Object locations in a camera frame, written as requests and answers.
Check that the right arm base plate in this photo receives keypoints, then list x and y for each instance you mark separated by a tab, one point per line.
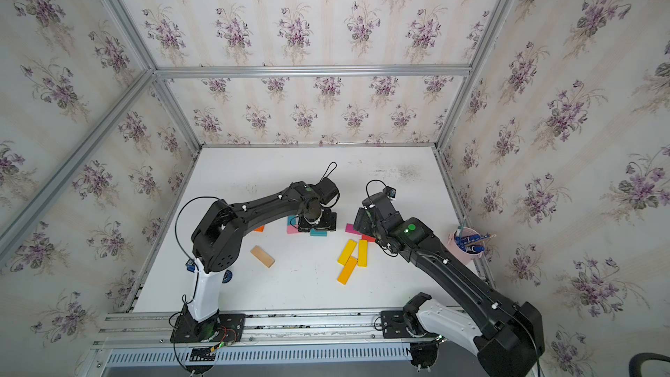
393	325

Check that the pink pen cup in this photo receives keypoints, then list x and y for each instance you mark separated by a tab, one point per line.
468	245

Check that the magenta block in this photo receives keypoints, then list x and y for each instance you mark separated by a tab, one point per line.
350	229

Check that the amber orange block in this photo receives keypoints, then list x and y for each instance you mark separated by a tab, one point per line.
347	270

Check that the black chair edge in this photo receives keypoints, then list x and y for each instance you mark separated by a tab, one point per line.
649	364

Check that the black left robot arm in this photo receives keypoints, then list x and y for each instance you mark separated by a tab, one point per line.
217	240

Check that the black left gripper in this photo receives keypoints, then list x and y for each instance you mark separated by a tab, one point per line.
330	223

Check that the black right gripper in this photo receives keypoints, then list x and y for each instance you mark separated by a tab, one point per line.
363	216

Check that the short teal block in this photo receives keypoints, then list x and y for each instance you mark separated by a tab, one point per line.
318	233

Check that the blue stapler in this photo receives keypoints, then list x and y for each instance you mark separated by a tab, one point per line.
192	267

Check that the yellow block left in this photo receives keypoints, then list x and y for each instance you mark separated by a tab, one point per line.
347	252

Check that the natural wood block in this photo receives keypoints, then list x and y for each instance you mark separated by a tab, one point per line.
262	256

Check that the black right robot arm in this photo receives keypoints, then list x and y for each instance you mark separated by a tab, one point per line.
507	338

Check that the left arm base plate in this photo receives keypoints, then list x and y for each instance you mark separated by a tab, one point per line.
226	328

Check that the yellow block right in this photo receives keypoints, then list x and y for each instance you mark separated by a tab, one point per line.
363	253

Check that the yellow block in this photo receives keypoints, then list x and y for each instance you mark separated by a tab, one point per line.
363	253
347	252

